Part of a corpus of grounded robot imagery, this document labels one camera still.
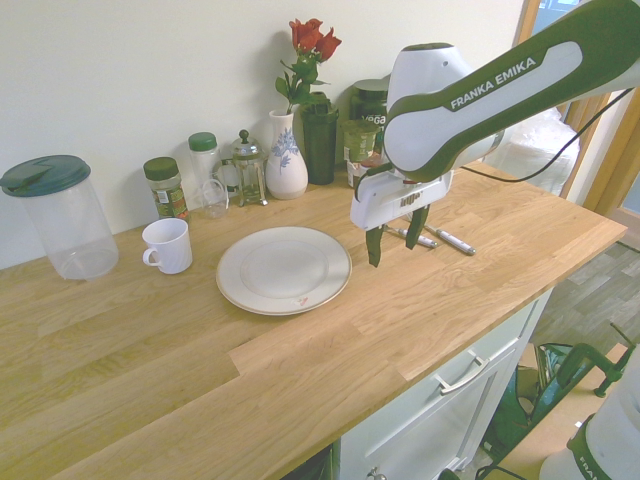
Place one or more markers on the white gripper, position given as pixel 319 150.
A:
pixel 395 197

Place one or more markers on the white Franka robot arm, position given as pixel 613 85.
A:
pixel 500 90

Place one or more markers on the white gold-rimmed plate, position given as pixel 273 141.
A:
pixel 285 270

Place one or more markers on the green-lidded round tub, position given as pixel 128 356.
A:
pixel 360 140

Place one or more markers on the dark green shaker bottle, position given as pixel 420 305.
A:
pixel 320 145

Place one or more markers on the white vase with blue flowers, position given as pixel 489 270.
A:
pixel 286 160

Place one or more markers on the large dark supplement tub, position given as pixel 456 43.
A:
pixel 370 102

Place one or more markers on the glass french press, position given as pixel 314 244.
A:
pixel 247 170

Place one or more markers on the plastic-wrapped white roll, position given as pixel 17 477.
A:
pixel 542 145

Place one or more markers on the small clear measuring cup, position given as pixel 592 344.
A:
pixel 216 200

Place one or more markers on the white kitchen cabinet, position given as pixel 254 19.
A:
pixel 450 415

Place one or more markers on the clear bottle with green cap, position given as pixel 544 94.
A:
pixel 204 160

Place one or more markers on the green shopping bag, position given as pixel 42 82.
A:
pixel 515 410

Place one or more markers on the red roses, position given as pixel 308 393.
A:
pixel 312 42

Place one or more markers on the green metal clamp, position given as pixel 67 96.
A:
pixel 575 362

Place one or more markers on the white ceramic mug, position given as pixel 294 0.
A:
pixel 170 247

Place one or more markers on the spice jar with dark lid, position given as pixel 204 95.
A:
pixel 166 192

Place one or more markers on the metal cabinet knob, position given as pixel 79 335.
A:
pixel 374 473

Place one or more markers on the clear container with teal lid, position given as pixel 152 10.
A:
pixel 70 225

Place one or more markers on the wooden door frame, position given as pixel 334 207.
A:
pixel 607 150

